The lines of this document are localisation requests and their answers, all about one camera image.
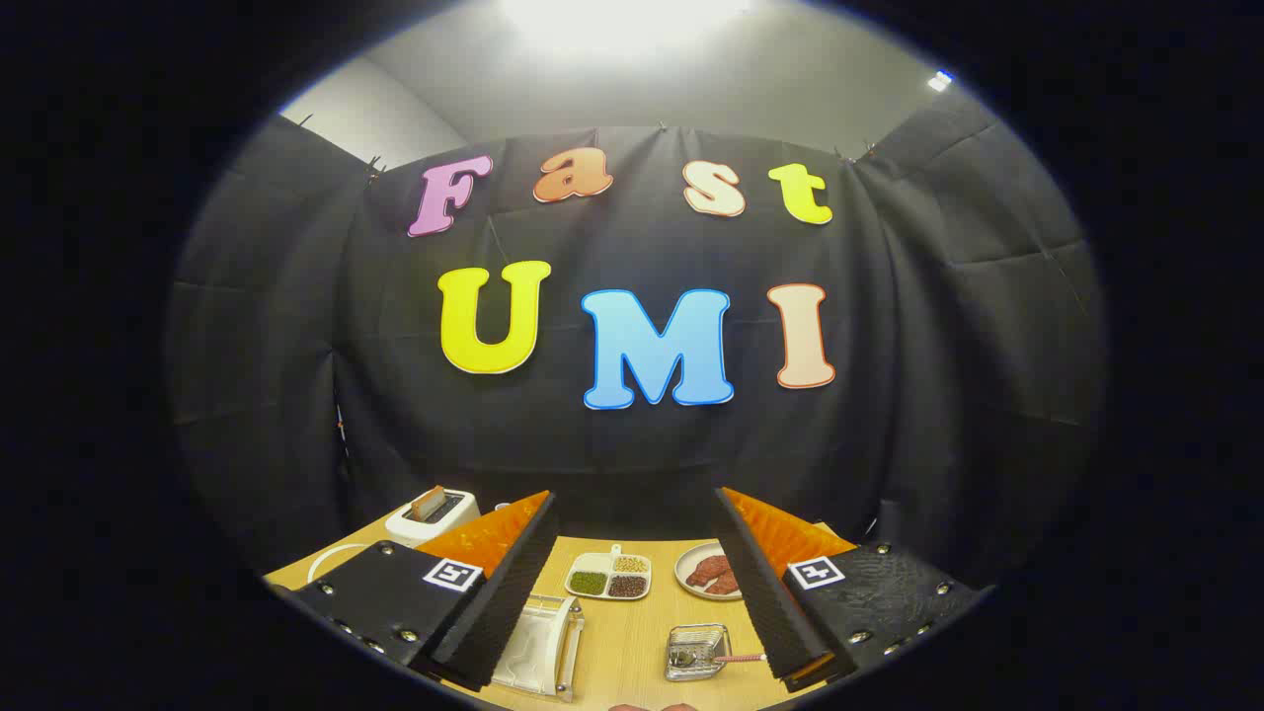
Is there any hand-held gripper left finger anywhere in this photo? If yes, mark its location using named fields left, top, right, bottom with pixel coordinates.
left=293, top=491, right=560, bottom=692

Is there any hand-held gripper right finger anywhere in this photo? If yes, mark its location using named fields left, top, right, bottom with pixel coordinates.
left=711, top=486, right=994, bottom=692

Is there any white wire dish rack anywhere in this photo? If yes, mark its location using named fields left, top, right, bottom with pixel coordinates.
left=307, top=542, right=586, bottom=704

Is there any beige round plate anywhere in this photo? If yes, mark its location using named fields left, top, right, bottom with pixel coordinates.
left=674, top=541, right=744, bottom=601

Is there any white divided snack tray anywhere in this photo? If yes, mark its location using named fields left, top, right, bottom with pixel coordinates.
left=565, top=544, right=653, bottom=601

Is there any white toaster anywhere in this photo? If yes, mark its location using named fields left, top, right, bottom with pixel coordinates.
left=385, top=487, right=482, bottom=549

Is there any black backdrop cloth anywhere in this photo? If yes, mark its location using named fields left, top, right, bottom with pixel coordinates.
left=166, top=94, right=1107, bottom=584

